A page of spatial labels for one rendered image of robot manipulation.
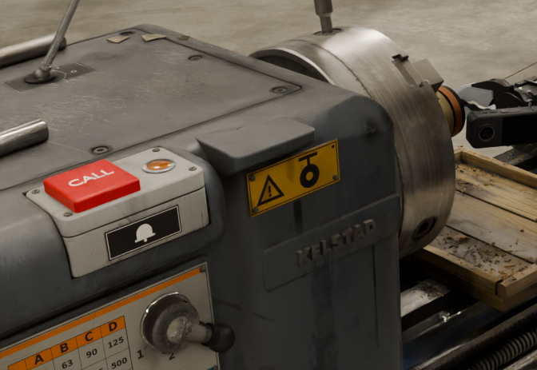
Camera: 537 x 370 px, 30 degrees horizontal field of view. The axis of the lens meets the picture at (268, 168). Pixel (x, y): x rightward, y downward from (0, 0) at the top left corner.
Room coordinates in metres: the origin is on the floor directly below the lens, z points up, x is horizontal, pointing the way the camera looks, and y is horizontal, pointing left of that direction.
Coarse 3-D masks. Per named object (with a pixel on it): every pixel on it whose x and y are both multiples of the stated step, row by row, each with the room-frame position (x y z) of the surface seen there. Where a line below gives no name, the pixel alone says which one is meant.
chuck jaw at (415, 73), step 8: (400, 64) 1.15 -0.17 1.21; (408, 64) 1.15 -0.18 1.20; (416, 64) 1.17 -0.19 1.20; (424, 64) 1.18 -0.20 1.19; (400, 72) 1.14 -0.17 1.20; (408, 72) 1.14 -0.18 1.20; (416, 72) 1.14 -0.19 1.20; (424, 72) 1.17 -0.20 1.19; (432, 72) 1.17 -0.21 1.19; (408, 80) 1.13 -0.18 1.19; (416, 80) 1.13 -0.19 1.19; (424, 80) 1.15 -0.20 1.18; (432, 80) 1.16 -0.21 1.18; (440, 80) 1.16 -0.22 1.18; (416, 88) 1.12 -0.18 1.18; (432, 88) 1.16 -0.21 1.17
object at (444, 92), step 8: (440, 88) 1.29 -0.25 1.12; (448, 88) 1.29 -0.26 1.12; (440, 96) 1.27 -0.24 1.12; (448, 96) 1.28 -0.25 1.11; (456, 96) 1.28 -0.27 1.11; (440, 104) 1.26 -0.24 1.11; (448, 104) 1.26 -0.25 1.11; (456, 104) 1.27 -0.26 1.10; (448, 112) 1.25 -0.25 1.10; (456, 112) 1.26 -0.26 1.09; (464, 112) 1.27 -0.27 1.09; (448, 120) 1.25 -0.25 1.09; (456, 120) 1.26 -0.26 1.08; (464, 120) 1.27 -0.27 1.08; (456, 128) 1.26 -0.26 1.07
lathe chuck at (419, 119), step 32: (352, 32) 1.20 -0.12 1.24; (352, 64) 1.12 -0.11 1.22; (384, 64) 1.13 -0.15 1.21; (384, 96) 1.09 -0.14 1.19; (416, 96) 1.10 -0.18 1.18; (416, 128) 1.08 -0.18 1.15; (448, 128) 1.10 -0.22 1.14; (416, 160) 1.06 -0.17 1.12; (448, 160) 1.09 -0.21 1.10; (416, 192) 1.05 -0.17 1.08; (448, 192) 1.09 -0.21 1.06; (416, 224) 1.06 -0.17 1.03
